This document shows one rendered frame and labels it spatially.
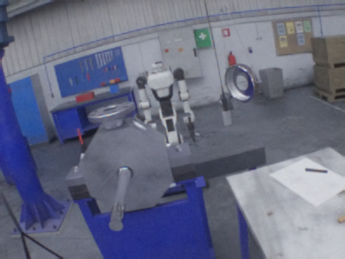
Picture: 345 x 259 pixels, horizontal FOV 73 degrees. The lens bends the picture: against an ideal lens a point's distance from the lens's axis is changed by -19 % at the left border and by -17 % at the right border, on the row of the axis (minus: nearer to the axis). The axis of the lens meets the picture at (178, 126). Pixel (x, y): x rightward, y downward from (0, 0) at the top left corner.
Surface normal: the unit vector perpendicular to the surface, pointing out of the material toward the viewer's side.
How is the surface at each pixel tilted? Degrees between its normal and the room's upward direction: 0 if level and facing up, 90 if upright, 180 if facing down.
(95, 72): 90
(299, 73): 90
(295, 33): 90
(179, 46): 90
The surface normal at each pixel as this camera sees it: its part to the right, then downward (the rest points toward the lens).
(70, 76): 0.06, 0.29
